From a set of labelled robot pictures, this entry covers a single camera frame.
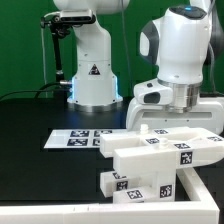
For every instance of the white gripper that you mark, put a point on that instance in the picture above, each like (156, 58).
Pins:
(208, 114)

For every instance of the white chair seat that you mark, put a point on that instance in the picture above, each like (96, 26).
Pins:
(164, 176)

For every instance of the white chair back frame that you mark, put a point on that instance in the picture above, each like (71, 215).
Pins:
(135, 153)

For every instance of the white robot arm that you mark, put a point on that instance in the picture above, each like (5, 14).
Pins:
(178, 43)

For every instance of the white corner fence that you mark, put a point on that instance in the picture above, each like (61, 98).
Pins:
(200, 209)

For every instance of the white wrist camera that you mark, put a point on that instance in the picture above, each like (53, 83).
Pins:
(152, 92)

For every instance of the grey camera on stand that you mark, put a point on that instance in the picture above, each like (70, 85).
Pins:
(76, 16)

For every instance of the black camera stand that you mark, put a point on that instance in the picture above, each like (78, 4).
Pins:
(59, 30)

